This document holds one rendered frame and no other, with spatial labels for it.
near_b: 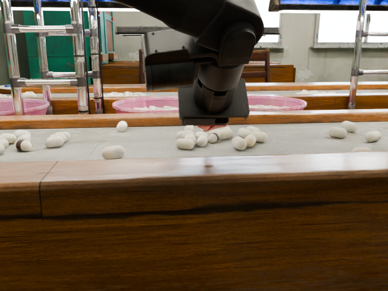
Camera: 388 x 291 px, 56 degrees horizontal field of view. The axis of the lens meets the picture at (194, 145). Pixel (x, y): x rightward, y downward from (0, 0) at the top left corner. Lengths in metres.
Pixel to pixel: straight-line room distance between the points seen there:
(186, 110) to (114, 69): 2.92
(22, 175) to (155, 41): 0.23
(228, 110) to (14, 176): 0.30
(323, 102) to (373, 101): 0.18
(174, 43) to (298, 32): 5.63
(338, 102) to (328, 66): 4.90
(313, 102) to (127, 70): 2.36
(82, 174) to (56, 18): 3.05
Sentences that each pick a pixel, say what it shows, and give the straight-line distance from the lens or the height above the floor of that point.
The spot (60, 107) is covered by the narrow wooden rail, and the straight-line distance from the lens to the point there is 1.21.
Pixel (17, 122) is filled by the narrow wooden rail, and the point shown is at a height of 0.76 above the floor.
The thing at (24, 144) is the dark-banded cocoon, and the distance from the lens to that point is 0.71.
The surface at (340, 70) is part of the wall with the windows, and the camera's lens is 6.30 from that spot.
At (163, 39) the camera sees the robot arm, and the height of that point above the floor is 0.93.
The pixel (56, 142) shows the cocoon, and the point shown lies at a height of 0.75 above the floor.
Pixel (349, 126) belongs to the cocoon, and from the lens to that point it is 0.86.
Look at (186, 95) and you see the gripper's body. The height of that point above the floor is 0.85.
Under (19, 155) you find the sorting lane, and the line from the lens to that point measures 0.70.
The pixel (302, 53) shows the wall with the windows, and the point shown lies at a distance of 6.06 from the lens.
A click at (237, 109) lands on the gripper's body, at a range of 0.54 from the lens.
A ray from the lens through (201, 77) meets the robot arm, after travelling 0.48.
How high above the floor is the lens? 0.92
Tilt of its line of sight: 15 degrees down
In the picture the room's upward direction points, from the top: straight up
